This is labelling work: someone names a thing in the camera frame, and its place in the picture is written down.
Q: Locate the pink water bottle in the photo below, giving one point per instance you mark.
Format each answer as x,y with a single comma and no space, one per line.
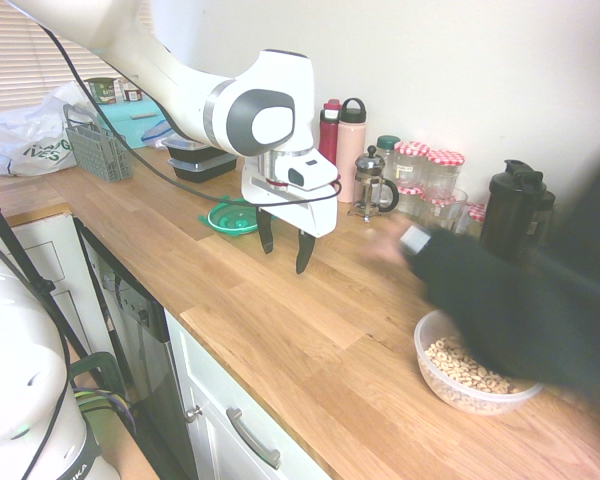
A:
351,150

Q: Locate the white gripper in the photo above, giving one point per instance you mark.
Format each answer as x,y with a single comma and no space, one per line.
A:
300,212

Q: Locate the teal box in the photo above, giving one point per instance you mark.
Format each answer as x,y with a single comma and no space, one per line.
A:
125,120

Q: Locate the black meal prep container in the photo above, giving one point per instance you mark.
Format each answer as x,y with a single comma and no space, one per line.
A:
187,146
205,167

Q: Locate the blue zip bag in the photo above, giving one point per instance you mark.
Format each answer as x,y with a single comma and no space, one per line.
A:
155,134

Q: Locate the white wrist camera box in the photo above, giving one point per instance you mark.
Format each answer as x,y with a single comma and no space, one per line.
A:
310,170

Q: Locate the red water bottle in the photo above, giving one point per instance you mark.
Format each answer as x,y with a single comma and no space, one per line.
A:
329,135

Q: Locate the glass jar red checked lid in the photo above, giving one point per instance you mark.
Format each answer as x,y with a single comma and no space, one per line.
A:
411,162
441,202
445,167
410,199
475,216

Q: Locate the green labelled tub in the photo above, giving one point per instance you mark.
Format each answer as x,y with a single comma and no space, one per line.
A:
101,91

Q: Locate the white corner cabinet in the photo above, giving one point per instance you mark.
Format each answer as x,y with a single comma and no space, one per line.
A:
35,250

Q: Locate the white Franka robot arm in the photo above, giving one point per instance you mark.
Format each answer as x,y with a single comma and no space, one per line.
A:
190,95

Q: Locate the window blinds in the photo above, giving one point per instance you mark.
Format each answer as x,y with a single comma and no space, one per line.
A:
10,60

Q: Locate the glass french press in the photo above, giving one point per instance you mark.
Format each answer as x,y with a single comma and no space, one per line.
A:
372,185

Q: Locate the green metal clamp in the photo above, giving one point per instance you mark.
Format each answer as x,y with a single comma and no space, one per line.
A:
97,361

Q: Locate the small dark jar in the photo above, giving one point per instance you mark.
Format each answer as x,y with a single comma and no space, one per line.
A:
130,93

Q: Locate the clear plastic food container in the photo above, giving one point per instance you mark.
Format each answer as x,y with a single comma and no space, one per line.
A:
472,397

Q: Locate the black camera tripod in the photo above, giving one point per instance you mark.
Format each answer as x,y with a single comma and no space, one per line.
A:
10,240

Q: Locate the grey cutlery basket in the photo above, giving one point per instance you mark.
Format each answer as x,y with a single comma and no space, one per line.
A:
97,150

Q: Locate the person's hand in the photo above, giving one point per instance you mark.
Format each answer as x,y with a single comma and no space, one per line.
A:
385,245

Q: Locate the green round container lid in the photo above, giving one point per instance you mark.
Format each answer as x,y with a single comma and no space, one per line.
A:
227,220

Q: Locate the cereal rings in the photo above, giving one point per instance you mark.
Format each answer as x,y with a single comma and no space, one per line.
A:
460,367

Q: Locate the white drawer cabinet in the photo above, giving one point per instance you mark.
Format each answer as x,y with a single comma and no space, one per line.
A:
210,390

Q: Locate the wrist watch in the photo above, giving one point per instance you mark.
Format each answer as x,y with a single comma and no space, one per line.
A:
415,239

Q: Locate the clear jar green lid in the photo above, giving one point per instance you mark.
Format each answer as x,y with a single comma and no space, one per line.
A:
387,152

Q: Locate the clear drinking glass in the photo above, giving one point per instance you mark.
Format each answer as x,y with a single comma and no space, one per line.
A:
452,210

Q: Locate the white plastic shopping bag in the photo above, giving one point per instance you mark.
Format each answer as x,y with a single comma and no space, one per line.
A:
22,140

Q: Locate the black sleeved forearm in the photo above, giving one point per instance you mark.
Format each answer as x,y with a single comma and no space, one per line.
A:
520,310

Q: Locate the silver cabinet knob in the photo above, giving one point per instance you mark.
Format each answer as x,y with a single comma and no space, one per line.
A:
194,413

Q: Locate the large black shaker bottle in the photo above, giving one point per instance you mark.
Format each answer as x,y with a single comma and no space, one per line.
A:
510,215

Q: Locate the black dishwasher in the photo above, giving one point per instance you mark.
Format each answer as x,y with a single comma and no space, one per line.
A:
130,320

